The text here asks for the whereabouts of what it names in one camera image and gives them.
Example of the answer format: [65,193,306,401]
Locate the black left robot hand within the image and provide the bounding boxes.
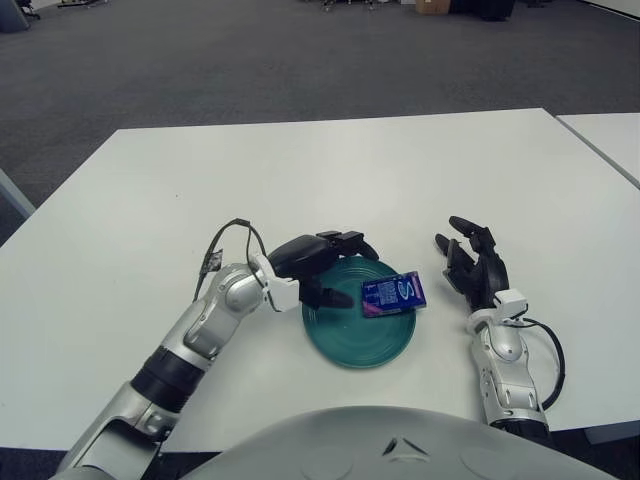
[267,229,381,310]

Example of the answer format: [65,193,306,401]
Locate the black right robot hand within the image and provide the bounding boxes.
[433,215,510,314]

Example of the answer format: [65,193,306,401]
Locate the purple blue gum pack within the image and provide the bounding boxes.
[360,269,429,319]

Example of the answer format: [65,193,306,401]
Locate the teal ceramic plate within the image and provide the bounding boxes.
[301,256,419,371]

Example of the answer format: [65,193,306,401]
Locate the grey robot torso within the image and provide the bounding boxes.
[192,405,640,480]

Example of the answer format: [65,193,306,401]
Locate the black chair bases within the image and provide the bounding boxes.
[319,0,386,12]

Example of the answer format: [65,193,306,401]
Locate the black cabinet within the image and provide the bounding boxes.
[449,0,516,22]

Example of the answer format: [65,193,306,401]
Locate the grey side table edge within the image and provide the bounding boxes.
[0,167,37,221]

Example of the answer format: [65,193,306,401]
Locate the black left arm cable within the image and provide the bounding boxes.
[192,218,269,301]

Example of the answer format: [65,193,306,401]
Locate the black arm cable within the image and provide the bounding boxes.
[519,317,566,409]
[192,218,269,301]

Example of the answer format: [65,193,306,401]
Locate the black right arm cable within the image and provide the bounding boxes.
[519,317,566,409]

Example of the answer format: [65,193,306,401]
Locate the grey table frame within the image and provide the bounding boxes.
[584,427,640,446]

